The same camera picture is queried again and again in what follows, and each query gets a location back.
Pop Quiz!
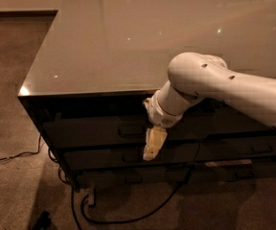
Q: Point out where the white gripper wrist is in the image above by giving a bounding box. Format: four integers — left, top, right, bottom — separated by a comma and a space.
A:
143, 91, 182, 161

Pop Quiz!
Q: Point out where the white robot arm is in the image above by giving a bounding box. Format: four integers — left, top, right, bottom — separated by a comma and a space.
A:
143, 53, 276, 161

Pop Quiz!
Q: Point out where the grey drawer cabinet counter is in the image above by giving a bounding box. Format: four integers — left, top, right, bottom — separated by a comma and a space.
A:
19, 0, 276, 189

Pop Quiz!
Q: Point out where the black floor plug box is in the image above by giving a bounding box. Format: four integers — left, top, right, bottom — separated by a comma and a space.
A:
32, 211, 51, 230

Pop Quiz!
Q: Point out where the thick black floor cable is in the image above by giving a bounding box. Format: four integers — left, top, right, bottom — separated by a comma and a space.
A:
70, 166, 193, 230

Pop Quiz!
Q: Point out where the thin black floor cable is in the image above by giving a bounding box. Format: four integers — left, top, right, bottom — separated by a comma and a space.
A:
0, 135, 43, 170

